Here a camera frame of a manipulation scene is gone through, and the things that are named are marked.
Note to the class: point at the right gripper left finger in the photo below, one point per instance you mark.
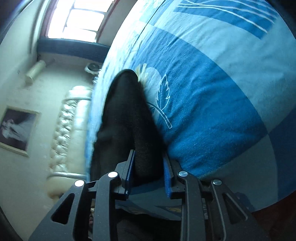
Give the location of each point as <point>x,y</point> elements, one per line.
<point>69,217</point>

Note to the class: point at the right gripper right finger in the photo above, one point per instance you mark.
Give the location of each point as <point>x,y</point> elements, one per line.
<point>210,210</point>

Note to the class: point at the black pants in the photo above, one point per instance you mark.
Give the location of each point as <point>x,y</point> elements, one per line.
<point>127,124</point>

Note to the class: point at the cream tufted leather headboard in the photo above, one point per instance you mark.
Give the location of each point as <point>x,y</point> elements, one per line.
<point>67,162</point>

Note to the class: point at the blue patterned bed sheet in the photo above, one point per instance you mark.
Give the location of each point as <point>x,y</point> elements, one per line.
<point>221,89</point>

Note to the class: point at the window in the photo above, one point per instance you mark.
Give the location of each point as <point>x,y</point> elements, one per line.
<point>77,20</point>

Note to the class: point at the framed wall picture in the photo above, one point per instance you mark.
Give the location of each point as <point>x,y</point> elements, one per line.
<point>17,127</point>

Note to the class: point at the white wall air conditioner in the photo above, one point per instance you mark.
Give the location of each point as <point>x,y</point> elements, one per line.
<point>34,71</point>

